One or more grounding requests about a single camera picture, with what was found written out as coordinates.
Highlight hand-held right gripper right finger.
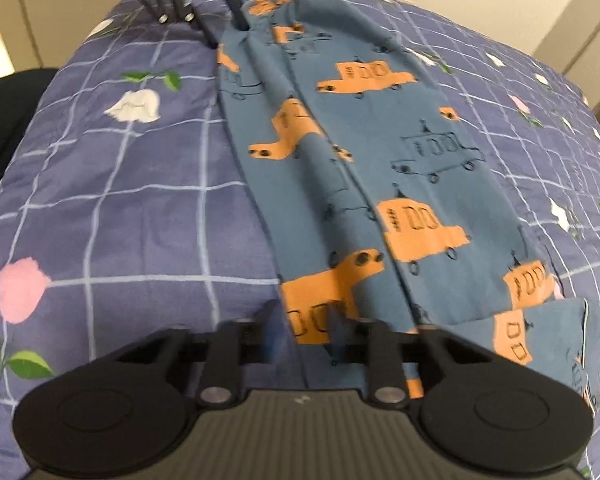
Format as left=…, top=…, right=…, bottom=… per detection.
left=329, top=309, right=487, bottom=407

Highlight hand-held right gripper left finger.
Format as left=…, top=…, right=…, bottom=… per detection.
left=116, top=300, right=284, bottom=407

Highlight blue pants with orange print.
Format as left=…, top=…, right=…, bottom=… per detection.
left=215, top=0, right=600, bottom=411

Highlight purple checked floral bed sheet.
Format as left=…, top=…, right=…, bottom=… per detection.
left=0, top=0, right=600, bottom=480

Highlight dark cloth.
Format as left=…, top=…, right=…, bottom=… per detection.
left=0, top=66, right=57, bottom=211

